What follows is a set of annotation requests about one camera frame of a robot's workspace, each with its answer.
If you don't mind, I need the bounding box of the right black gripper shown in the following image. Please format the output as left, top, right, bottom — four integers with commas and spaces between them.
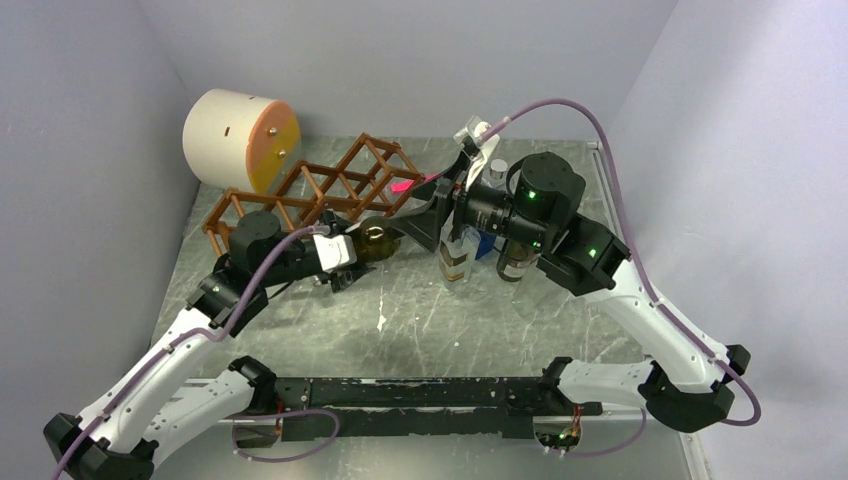
388, 151, 550, 252

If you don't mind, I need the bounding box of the dark green wine bottle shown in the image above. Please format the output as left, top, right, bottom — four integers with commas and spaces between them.
346, 216, 402, 265

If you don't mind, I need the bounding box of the clear square liquor bottle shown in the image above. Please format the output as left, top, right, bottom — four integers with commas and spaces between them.
437, 225, 480, 284

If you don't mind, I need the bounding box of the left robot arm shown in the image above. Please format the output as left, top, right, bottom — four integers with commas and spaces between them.
43, 211, 363, 479

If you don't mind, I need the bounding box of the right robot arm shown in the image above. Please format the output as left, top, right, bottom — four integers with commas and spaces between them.
390, 152, 751, 433

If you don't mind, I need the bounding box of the brown wooden wine rack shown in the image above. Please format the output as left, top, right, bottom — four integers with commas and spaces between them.
202, 133, 426, 256

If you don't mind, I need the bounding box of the blue glass bottle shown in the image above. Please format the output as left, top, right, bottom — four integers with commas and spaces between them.
463, 227, 497, 260

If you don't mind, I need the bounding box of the olive green wine bottle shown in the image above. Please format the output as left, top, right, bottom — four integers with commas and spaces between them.
496, 240, 541, 283

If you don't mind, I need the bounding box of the black base bar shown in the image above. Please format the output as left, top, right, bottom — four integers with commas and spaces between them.
275, 377, 603, 441

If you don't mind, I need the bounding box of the cream cylinder with orange face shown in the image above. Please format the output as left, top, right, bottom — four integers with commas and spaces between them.
182, 89, 303, 194

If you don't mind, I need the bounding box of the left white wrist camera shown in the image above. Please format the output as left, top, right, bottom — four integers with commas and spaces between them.
313, 224, 358, 273

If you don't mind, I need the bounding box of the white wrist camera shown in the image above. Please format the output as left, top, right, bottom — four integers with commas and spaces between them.
453, 116, 500, 191
313, 224, 358, 273

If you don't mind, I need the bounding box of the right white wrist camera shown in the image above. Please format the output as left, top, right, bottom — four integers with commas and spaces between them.
453, 116, 500, 191

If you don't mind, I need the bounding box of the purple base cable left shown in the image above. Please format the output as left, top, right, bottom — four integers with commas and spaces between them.
230, 408, 342, 464

